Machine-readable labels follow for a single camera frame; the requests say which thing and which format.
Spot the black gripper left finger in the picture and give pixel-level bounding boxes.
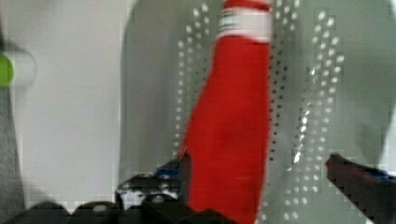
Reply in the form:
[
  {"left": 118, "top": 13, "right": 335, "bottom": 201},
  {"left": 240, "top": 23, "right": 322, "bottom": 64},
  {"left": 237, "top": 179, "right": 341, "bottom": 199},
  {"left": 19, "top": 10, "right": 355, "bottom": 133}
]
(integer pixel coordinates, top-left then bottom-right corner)
[{"left": 115, "top": 147, "right": 191, "bottom": 210}]

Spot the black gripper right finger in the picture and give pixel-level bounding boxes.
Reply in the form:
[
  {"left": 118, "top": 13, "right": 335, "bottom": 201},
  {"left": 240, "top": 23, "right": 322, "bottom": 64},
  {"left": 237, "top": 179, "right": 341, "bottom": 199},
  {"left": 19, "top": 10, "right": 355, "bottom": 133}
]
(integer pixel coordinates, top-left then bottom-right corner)
[{"left": 325, "top": 153, "right": 396, "bottom": 224}]

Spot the red plush ketchup bottle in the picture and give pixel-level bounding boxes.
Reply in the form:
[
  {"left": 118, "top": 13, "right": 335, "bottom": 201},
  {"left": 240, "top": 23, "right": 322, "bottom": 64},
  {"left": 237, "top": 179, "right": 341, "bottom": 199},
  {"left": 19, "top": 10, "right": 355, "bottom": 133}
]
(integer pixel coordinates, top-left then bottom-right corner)
[{"left": 183, "top": 0, "right": 271, "bottom": 224}]

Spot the green oval strainer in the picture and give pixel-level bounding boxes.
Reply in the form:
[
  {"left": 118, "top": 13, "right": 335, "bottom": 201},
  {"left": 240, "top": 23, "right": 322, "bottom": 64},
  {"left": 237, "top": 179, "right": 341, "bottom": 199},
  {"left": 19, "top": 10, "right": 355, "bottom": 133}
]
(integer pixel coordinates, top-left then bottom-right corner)
[{"left": 119, "top": 0, "right": 395, "bottom": 224}]

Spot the lime green ball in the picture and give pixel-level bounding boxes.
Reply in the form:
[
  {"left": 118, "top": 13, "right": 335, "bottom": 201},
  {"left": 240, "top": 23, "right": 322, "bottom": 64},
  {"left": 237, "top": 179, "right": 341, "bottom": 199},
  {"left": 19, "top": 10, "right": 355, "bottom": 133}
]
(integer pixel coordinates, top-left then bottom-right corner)
[{"left": 0, "top": 53, "right": 14, "bottom": 88}]

